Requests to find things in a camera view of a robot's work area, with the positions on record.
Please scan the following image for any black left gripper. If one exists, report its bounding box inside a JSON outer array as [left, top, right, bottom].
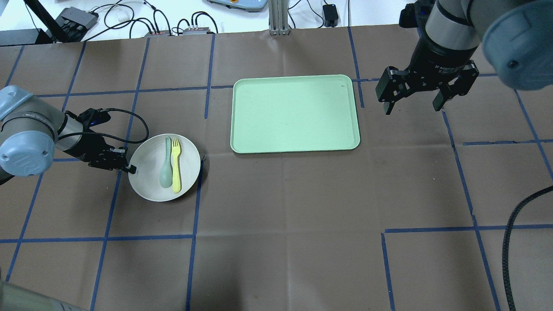
[[65, 108, 137, 175]]

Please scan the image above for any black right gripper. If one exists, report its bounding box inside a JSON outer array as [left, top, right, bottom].
[[375, 41, 479, 115]]

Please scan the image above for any white round plate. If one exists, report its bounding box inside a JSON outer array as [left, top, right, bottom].
[[129, 133, 201, 202]]

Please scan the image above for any yellow plastic fork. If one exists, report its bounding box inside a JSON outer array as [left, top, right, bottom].
[[171, 138, 181, 193]]

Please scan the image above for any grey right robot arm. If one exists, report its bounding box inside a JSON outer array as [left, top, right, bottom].
[[375, 0, 553, 114]]

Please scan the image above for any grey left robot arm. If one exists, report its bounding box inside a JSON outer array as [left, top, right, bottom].
[[0, 85, 137, 184]]

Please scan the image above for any green plastic spoon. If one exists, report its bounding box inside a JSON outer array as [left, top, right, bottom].
[[159, 136, 172, 188]]

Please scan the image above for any light green tray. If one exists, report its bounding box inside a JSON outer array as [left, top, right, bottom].
[[230, 74, 361, 154]]

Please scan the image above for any black power adapter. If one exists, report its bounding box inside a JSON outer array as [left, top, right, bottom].
[[322, 3, 339, 27]]

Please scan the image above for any small red connector box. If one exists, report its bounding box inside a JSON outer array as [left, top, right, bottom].
[[144, 30, 172, 38]]

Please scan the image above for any small grey connector box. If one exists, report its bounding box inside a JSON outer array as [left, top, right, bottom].
[[181, 26, 213, 35]]

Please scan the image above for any grey usb hub box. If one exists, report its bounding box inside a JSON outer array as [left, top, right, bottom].
[[55, 6, 99, 30]]

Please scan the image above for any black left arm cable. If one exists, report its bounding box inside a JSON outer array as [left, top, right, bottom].
[[56, 108, 149, 145]]

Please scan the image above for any black braided cable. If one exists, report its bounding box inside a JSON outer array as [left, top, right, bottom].
[[502, 186, 553, 311]]

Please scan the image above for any aluminium frame post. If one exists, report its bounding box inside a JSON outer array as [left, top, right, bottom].
[[268, 0, 290, 36]]

